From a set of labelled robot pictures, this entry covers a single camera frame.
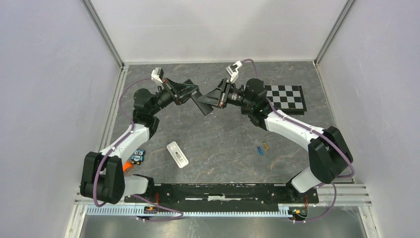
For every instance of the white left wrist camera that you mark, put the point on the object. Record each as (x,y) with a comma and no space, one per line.
(157,76)

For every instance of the black white chessboard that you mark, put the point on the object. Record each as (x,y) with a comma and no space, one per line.
(288,98)

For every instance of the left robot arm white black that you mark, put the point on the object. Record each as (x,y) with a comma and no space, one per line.
(103,178)

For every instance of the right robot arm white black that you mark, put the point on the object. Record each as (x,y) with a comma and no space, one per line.
(329,155)

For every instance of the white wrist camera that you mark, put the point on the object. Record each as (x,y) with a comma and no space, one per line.
(157,76)
(233,71)

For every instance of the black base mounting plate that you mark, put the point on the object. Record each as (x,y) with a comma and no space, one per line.
(227,197)

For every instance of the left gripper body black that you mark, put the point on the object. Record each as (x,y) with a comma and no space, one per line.
(172,91)

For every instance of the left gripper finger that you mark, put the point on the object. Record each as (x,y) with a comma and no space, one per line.
(187,95)
(183,88)

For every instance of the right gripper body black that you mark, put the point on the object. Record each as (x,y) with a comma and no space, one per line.
(226,89)

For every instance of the white slotted cable duct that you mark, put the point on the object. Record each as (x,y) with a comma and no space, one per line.
(141,210)

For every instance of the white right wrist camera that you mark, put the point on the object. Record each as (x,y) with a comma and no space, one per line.
(233,71)

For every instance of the blue battery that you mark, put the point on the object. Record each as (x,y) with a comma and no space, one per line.
(260,151)

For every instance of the white remote control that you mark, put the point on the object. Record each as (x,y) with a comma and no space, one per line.
(177,154)

